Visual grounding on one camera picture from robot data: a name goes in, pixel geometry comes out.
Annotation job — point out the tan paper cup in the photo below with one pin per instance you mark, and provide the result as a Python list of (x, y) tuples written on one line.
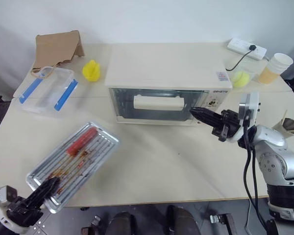
[(268, 76)]

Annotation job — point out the clear container with yellow item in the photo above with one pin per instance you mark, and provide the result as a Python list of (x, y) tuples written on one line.
[(256, 66)]

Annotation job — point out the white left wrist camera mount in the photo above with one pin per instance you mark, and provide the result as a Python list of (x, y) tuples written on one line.
[(0, 195)]

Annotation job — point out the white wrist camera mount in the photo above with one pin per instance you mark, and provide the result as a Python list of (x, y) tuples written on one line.
[(251, 105), (0, 195)]

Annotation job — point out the small printed oven sticker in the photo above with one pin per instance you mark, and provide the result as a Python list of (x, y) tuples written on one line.
[(222, 75)]

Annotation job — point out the dark metal bracket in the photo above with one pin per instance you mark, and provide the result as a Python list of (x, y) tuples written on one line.
[(221, 224), (91, 226)]

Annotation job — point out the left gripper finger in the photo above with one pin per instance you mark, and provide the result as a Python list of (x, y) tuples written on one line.
[(41, 189), (50, 192)]

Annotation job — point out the tan rubber band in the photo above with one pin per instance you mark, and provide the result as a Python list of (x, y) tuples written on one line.
[(52, 72)]

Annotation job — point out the cream white toaster oven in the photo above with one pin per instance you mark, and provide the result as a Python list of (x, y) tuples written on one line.
[(161, 66)]

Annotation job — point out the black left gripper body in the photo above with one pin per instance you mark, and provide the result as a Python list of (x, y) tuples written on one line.
[(24, 211)]

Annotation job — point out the red sausage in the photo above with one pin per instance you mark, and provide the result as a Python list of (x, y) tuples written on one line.
[(82, 140)]

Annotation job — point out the wooden stick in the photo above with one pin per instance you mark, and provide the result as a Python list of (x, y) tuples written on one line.
[(284, 116)]

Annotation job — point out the brown cardboard piece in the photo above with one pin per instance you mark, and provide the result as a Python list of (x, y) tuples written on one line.
[(54, 49)]

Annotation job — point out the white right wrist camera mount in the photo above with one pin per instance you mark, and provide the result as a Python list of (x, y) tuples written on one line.
[(251, 105)]

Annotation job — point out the white power strip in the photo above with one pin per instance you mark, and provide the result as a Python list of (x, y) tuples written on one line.
[(240, 44)]

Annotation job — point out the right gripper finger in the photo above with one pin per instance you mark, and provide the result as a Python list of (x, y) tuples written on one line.
[(208, 120), (207, 112)]

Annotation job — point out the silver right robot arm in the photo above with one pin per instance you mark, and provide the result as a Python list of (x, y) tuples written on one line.
[(272, 137)]

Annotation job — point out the silver metal baking tray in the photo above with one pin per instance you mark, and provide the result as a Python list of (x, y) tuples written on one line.
[(93, 147)]

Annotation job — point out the oven control knob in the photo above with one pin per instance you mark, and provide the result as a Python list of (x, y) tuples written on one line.
[(213, 103)]

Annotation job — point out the yellow plastic toy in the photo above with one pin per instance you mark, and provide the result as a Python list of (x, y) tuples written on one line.
[(91, 71)]

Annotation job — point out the clear container with blue latches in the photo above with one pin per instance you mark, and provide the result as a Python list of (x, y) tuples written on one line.
[(49, 93)]

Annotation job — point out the yellow-green ball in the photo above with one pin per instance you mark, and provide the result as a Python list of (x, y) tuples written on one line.
[(241, 79)]

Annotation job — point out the paper cup with dark inside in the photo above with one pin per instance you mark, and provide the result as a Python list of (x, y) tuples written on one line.
[(291, 124)]

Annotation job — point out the dark rounded shape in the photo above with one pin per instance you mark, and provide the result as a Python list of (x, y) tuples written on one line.
[(122, 224), (181, 220)]

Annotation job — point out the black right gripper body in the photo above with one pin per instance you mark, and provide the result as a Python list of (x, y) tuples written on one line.
[(230, 122)]

